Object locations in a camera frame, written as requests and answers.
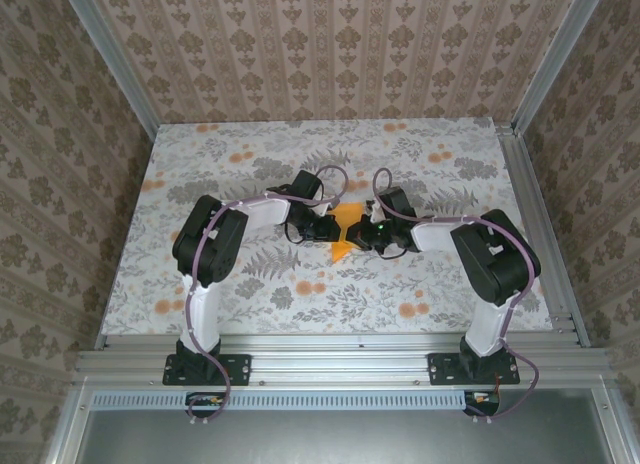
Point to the orange paper sheet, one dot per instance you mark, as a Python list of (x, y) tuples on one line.
[(345, 216)]

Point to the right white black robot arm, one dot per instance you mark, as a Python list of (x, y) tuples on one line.
[(495, 259)]

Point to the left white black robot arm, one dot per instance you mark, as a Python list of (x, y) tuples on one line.
[(210, 244)]

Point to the floral patterned table sheet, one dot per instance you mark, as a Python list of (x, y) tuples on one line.
[(300, 149)]

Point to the black connector module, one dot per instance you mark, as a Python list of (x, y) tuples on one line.
[(202, 407), (487, 407)]

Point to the grey metal panel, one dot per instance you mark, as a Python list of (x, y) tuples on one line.
[(325, 439)]

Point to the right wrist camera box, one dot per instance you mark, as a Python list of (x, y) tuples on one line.
[(395, 201)]

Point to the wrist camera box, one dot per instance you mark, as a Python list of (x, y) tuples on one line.
[(395, 201), (307, 186)]

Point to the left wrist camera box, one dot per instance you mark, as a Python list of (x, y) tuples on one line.
[(307, 186)]

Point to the aluminium frame beam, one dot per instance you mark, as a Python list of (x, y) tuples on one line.
[(340, 359)]

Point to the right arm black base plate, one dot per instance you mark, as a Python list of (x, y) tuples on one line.
[(445, 369)]

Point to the aluminium side rail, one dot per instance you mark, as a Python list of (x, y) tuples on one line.
[(530, 194)]

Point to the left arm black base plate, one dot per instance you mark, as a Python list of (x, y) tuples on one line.
[(235, 369)]

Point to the aluminium frame post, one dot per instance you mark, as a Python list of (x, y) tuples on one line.
[(555, 59), (110, 59)]

